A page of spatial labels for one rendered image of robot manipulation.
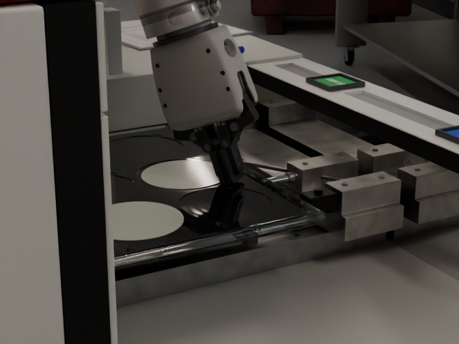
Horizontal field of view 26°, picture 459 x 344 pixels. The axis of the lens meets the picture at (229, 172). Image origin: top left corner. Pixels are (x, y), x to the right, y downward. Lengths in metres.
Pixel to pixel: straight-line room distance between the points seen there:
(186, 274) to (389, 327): 0.22
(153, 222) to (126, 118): 0.35
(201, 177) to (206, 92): 0.11
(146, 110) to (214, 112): 0.28
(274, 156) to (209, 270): 0.26
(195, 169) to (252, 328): 0.26
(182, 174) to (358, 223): 0.21
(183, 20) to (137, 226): 0.22
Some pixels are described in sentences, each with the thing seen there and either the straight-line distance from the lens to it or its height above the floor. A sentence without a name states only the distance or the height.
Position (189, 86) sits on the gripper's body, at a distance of 1.08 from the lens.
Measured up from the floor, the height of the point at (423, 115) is 0.96.
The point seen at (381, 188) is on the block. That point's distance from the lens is 1.11.
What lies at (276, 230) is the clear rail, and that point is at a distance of 1.01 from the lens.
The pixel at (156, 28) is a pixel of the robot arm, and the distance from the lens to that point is 1.07.
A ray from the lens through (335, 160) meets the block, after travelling 1.18.
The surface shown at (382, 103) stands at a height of 0.96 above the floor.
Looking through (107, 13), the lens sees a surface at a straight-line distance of 1.32.
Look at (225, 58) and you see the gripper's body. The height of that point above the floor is 1.05.
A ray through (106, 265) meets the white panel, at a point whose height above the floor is 1.10.
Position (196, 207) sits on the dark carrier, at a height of 0.90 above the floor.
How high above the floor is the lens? 1.29
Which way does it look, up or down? 20 degrees down
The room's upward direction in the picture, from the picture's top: straight up
